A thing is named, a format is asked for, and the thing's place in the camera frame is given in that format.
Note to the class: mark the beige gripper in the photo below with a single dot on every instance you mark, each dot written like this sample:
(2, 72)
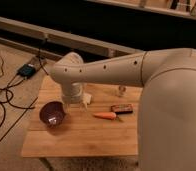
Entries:
(72, 93)

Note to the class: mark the white sponge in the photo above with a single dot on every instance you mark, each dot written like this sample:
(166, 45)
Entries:
(86, 101)

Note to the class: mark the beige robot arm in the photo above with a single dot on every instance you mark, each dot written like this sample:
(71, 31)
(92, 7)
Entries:
(167, 107)

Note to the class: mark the purple ceramic bowl cup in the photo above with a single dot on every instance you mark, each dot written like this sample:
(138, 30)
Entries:
(52, 113)

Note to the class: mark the orange toy carrot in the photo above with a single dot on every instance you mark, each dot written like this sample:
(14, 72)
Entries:
(105, 115)

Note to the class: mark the wooden table top board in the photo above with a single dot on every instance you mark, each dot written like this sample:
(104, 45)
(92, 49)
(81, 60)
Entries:
(81, 134)

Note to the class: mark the dark red rectangular block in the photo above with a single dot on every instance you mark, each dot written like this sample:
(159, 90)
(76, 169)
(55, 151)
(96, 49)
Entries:
(122, 108)

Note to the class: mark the long wooden rail beam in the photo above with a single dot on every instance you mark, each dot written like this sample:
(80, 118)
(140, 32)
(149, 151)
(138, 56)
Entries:
(66, 39)

